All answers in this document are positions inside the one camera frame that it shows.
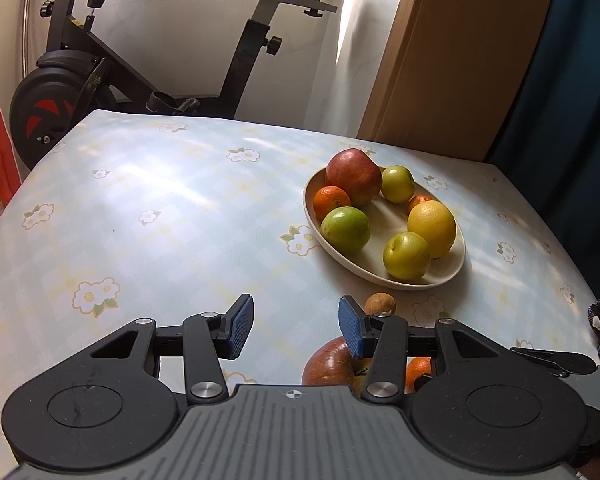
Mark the wooden panel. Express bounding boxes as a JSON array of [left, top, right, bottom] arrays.
[[356, 0, 561, 163]]

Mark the yellow-green orange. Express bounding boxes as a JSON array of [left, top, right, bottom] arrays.
[[383, 231, 431, 281]]

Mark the green apple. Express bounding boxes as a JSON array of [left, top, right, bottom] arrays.
[[320, 206, 372, 253]]

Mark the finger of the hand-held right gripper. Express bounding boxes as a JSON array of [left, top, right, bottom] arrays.
[[509, 346, 597, 378]]

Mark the metal hose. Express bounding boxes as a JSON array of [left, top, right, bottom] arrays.
[[21, 0, 36, 78]]

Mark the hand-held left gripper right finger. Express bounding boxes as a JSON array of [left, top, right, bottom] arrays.
[[338, 295, 513, 405]]

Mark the dark blue curtain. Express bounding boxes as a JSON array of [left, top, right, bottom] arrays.
[[487, 0, 600, 306]]

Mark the black exercise bike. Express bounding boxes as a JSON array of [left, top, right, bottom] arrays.
[[8, 0, 348, 170]]

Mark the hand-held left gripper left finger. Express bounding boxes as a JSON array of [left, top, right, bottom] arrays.
[[89, 293, 255, 406]]

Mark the small green lime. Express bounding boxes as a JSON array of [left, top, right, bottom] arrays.
[[380, 165, 416, 204]]

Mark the beige round plate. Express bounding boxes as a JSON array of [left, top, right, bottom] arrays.
[[302, 162, 467, 292]]

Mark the dark red apple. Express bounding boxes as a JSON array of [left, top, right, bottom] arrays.
[[325, 149, 384, 207]]

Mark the large red yellow apple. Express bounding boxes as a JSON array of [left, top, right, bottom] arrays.
[[301, 336, 376, 387]]

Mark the small brown fruit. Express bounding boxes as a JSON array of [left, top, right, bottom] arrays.
[[364, 292, 397, 317]]

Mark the yellow orange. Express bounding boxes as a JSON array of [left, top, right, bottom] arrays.
[[406, 200, 457, 260]]

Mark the orange tangerine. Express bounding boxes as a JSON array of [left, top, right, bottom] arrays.
[[405, 356, 433, 395], [406, 194, 438, 215], [313, 186, 353, 222]]

